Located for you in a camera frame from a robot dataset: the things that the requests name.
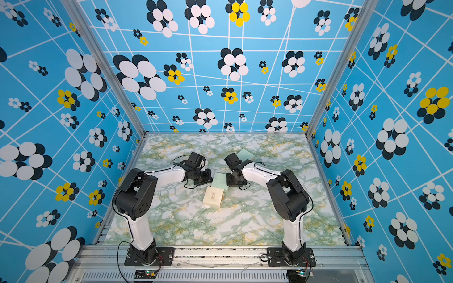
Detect mint jewelry box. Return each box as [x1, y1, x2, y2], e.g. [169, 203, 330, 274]
[237, 149, 255, 161]
[211, 172, 228, 192]

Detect cream drawer jewelry box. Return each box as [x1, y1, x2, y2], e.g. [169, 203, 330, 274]
[203, 186, 225, 208]

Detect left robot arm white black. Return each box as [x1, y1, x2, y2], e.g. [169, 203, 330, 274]
[112, 165, 213, 252]

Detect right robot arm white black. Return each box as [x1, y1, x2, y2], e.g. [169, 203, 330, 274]
[226, 160, 310, 253]

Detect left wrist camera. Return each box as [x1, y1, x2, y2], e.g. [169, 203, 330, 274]
[185, 152, 206, 170]

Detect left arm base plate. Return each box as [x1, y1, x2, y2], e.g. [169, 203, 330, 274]
[125, 247, 175, 267]

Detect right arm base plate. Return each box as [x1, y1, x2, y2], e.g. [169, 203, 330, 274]
[266, 248, 317, 268]

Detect aluminium front rail frame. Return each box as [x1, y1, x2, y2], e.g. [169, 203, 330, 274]
[67, 245, 374, 283]

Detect left aluminium corner post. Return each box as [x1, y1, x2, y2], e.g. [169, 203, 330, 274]
[61, 1, 146, 139]

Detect aluminium corner post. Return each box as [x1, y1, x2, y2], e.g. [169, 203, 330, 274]
[61, 1, 146, 139]
[306, 0, 379, 138]

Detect right aluminium corner post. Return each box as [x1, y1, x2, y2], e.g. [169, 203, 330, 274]
[306, 0, 379, 138]

